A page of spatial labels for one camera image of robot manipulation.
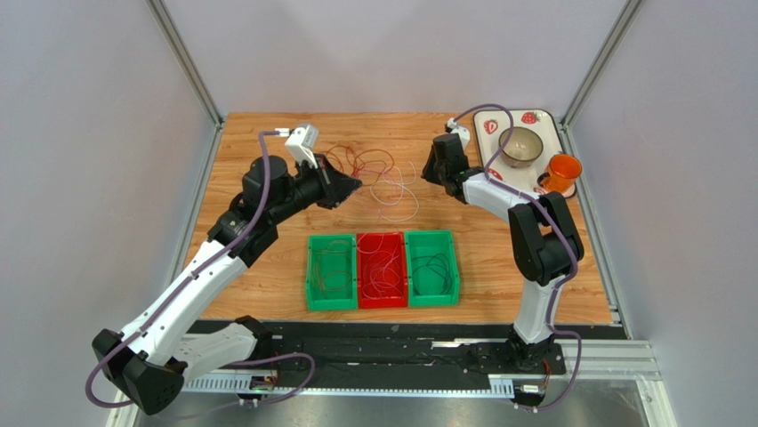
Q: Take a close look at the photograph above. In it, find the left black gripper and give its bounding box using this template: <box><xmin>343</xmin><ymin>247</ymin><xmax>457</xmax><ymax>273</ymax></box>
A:
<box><xmin>269</xmin><ymin>154</ymin><xmax>363</xmax><ymax>226</ymax></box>

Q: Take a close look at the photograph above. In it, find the red thin cable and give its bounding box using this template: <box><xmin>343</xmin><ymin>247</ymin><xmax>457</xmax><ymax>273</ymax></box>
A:
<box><xmin>322</xmin><ymin>144</ymin><xmax>397</xmax><ymax>179</ymax></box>

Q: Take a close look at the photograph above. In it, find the pink thin cable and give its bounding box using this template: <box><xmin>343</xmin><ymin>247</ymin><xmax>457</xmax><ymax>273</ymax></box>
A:
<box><xmin>359</xmin><ymin>162</ymin><xmax>410</xmax><ymax>297</ymax></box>

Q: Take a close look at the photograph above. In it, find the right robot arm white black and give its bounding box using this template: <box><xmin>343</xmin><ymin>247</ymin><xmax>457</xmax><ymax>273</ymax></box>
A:
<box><xmin>422</xmin><ymin>133</ymin><xmax>584</xmax><ymax>372</ymax></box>

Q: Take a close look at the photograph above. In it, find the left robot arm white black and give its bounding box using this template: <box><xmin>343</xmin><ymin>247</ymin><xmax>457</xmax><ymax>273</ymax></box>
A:
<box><xmin>85</xmin><ymin>154</ymin><xmax>362</xmax><ymax>415</ymax></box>

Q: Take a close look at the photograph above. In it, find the left green plastic bin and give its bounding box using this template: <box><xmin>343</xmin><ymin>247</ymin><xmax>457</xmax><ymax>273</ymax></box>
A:
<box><xmin>304</xmin><ymin>234</ymin><xmax>358</xmax><ymax>311</ymax></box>

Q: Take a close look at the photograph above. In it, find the green plastic bin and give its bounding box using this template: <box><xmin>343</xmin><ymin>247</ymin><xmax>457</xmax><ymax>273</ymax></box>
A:
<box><xmin>304</xmin><ymin>234</ymin><xmax>358</xmax><ymax>311</ymax></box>
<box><xmin>404</xmin><ymin>230</ymin><xmax>461</xmax><ymax>307</ymax></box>

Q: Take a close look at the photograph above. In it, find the strawberry pattern white tray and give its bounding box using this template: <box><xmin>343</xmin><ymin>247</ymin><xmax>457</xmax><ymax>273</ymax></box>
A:
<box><xmin>473</xmin><ymin>109</ymin><xmax>564</xmax><ymax>192</ymax></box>

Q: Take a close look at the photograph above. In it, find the red plastic bin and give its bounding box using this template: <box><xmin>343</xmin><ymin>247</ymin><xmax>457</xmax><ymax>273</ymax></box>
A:
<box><xmin>356</xmin><ymin>232</ymin><xmax>408</xmax><ymax>310</ymax></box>

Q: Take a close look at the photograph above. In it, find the grey ceramic bowl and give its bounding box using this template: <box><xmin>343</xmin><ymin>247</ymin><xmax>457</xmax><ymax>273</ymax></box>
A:
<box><xmin>498</xmin><ymin>127</ymin><xmax>544</xmax><ymax>168</ymax></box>

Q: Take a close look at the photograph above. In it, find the right green plastic bin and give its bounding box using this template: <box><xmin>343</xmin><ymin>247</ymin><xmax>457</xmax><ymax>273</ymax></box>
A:
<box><xmin>404</xmin><ymin>230</ymin><xmax>461</xmax><ymax>307</ymax></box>

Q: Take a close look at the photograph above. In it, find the orange mug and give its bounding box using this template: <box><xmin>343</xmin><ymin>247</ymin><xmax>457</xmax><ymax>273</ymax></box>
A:
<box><xmin>537</xmin><ymin>154</ymin><xmax>584</xmax><ymax>195</ymax></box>

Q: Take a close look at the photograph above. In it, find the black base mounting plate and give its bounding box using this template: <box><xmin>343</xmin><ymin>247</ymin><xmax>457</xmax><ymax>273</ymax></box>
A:
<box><xmin>159</xmin><ymin>319</ymin><xmax>569</xmax><ymax>392</ymax></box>

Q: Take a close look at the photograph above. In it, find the white thin cable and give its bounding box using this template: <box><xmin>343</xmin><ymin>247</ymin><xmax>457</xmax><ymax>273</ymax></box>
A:
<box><xmin>369</xmin><ymin>160</ymin><xmax>421</xmax><ymax>225</ymax></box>

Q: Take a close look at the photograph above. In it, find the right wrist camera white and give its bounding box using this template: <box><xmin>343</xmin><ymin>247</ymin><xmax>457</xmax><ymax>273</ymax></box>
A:
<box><xmin>445</xmin><ymin>117</ymin><xmax>471</xmax><ymax>149</ymax></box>

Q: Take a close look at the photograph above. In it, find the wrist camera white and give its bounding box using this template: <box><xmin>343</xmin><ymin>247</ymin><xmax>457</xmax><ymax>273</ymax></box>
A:
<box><xmin>285</xmin><ymin>124</ymin><xmax>319</xmax><ymax>169</ymax></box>
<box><xmin>445</xmin><ymin>117</ymin><xmax>471</xmax><ymax>149</ymax></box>

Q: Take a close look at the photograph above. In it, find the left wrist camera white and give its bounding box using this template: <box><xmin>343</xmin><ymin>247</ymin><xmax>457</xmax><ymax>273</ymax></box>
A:
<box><xmin>285</xmin><ymin>124</ymin><xmax>319</xmax><ymax>169</ymax></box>

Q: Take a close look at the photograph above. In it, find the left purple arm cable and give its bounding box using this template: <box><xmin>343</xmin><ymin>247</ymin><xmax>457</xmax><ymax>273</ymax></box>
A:
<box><xmin>85</xmin><ymin>128</ymin><xmax>316</xmax><ymax>410</ymax></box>

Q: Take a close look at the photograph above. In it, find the left aluminium frame post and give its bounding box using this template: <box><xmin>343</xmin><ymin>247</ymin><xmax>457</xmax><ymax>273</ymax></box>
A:
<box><xmin>146</xmin><ymin>0</ymin><xmax>225</xmax><ymax>129</ymax></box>

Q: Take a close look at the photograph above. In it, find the aluminium frame post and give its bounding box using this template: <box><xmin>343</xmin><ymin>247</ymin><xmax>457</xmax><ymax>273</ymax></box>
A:
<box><xmin>561</xmin><ymin>0</ymin><xmax>645</xmax><ymax>129</ymax></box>
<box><xmin>146</xmin><ymin>0</ymin><xmax>225</xmax><ymax>129</ymax></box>

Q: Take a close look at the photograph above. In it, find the right aluminium frame post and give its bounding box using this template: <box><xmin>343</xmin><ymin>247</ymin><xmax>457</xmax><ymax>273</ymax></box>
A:
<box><xmin>561</xmin><ymin>0</ymin><xmax>645</xmax><ymax>129</ymax></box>

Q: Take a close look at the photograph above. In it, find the aluminium rail front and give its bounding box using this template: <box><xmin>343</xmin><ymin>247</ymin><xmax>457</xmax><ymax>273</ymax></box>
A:
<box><xmin>183</xmin><ymin>322</ymin><xmax>660</xmax><ymax>398</ymax></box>

